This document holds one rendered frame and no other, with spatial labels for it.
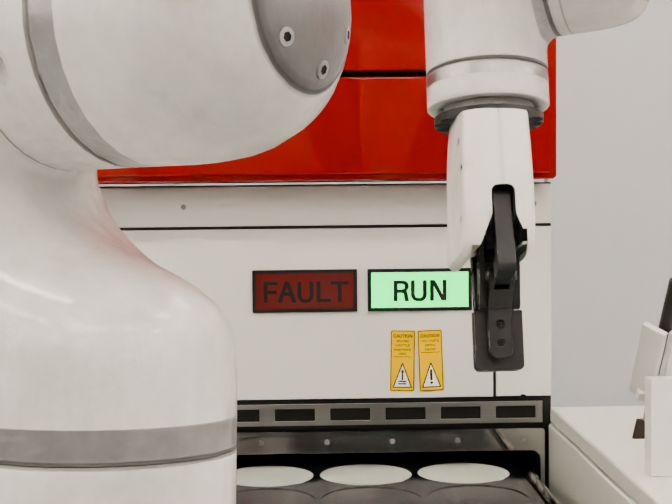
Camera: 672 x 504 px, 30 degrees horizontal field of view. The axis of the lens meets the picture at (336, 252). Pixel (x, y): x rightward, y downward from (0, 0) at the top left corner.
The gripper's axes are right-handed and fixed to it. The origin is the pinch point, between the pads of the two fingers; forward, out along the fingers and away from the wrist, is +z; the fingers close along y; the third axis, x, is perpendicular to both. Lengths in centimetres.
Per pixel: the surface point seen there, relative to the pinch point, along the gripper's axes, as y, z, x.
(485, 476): -55, 11, 6
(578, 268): -204, -31, 51
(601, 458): -35.3, 8.7, 14.7
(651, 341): -23.7, -1.4, 16.9
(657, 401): -23.8, 3.7, 17.2
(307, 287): -56, -11, -13
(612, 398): -210, -1, 58
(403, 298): -57, -9, -2
